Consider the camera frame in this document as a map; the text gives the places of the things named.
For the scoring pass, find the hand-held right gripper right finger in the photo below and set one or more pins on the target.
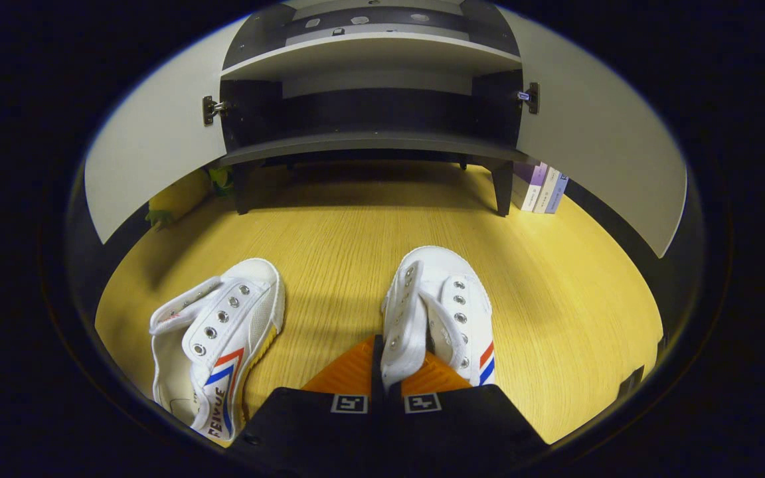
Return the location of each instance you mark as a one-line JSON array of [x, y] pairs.
[[462, 425]]

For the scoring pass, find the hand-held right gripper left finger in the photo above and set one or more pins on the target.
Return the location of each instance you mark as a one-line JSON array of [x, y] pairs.
[[376, 375]]

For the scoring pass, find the white striped canvas shoe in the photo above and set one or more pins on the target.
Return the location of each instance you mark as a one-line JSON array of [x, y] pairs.
[[223, 332], [435, 292]]

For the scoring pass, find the white shoe cabinet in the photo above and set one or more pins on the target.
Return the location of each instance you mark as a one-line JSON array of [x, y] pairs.
[[369, 56]]

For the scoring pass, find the metal door hinge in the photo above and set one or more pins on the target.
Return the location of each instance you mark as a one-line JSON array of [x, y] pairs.
[[532, 97], [213, 109]]

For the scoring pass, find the green plush toy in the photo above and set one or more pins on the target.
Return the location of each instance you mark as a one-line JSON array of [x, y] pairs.
[[221, 179]]

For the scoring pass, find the white book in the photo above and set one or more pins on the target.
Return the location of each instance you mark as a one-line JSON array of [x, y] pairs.
[[547, 189]]

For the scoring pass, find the yellow plush toy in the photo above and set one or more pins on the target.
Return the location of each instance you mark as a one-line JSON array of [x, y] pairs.
[[180, 199]]

